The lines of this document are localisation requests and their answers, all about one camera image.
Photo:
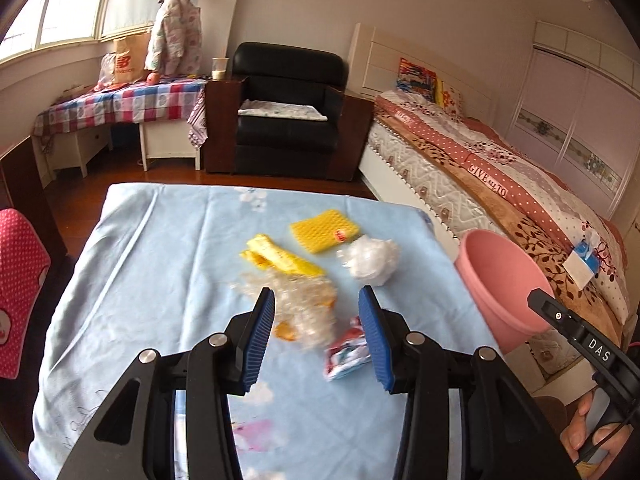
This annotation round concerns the person's right hand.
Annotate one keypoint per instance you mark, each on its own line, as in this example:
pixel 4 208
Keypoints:
pixel 575 430

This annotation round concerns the white blue tissue pack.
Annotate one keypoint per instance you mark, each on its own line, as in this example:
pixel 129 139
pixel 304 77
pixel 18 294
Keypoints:
pixel 585 260

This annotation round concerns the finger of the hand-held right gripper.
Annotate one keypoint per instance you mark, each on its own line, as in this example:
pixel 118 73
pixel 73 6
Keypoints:
pixel 555 316

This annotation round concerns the brown paper bag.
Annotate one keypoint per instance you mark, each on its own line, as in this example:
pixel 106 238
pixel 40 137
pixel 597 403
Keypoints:
pixel 131 60

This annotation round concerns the pink patchwork quilt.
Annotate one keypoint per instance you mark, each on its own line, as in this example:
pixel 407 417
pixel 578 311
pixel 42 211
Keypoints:
pixel 525 160

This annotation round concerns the red polka dot cushion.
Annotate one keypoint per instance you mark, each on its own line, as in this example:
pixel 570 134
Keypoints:
pixel 20 285

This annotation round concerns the pink floral jacket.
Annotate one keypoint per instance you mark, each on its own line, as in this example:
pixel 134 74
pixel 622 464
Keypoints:
pixel 175 25

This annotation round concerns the heart print cloth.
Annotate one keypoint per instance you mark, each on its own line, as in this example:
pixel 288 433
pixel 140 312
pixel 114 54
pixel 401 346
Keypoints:
pixel 197 122

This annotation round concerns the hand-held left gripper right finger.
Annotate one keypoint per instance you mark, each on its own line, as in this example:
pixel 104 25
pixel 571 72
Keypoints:
pixel 375 340

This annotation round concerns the yellow foam net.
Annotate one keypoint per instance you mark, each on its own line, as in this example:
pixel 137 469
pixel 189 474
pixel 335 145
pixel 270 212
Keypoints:
pixel 322 230

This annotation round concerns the colourful printed pillow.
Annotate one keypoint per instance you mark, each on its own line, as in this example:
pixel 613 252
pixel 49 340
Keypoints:
pixel 415 77

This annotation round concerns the clear plastic bag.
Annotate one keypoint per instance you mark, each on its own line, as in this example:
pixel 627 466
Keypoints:
pixel 107 72

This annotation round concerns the clear plastic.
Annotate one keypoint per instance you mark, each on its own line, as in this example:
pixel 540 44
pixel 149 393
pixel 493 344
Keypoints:
pixel 305 305

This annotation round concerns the brown floral blanket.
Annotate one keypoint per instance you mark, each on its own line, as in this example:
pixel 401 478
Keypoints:
pixel 530 220

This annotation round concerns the clear drink cup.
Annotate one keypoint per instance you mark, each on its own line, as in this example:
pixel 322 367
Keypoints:
pixel 220 68

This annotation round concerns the white quilted mattress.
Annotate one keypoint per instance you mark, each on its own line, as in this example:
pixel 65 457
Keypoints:
pixel 430 190

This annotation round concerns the yellow cloth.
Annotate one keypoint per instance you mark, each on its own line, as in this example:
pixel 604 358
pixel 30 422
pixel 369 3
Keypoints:
pixel 280 257

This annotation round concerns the yellow floral pillow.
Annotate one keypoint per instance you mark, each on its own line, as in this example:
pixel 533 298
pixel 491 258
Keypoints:
pixel 449 97

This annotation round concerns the orange yellow scrap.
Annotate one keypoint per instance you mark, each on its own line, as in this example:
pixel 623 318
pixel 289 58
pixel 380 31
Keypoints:
pixel 285 331

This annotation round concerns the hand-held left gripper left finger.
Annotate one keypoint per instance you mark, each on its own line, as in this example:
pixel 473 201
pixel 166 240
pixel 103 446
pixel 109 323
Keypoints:
pixel 260 340

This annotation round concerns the peach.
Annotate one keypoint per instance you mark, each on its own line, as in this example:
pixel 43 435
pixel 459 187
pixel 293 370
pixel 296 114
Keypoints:
pixel 152 78

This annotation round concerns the black leather armchair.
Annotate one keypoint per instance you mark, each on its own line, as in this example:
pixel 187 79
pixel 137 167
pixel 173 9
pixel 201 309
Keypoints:
pixel 285 70

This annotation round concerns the white side table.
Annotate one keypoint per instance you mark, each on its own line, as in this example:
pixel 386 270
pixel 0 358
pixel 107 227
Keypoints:
pixel 167 142

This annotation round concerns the window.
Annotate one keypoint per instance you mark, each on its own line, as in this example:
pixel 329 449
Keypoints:
pixel 55 15

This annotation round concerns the floral seat cushion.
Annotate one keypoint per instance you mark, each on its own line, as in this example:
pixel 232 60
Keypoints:
pixel 280 110

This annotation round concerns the white wooden bed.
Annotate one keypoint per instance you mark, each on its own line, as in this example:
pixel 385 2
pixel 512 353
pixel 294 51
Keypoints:
pixel 380 60

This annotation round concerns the checkered tablecloth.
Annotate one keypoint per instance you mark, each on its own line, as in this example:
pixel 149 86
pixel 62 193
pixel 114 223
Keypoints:
pixel 120 105

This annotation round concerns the white plastic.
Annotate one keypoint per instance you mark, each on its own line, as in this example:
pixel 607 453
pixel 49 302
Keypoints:
pixel 370 260

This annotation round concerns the white sliding door wardrobe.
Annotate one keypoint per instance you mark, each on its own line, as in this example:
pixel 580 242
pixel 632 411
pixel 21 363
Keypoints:
pixel 565 95

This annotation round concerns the small red white wrapper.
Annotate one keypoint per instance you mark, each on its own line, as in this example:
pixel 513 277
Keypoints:
pixel 347 355

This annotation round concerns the light blue floral cloth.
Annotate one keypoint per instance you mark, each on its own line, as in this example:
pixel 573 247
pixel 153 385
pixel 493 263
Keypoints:
pixel 150 285

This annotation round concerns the white drawer cabinet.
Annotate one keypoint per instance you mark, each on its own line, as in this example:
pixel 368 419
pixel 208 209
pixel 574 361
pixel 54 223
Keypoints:
pixel 75 147

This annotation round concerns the pink plastic bucket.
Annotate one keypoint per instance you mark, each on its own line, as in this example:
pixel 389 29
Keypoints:
pixel 500 280

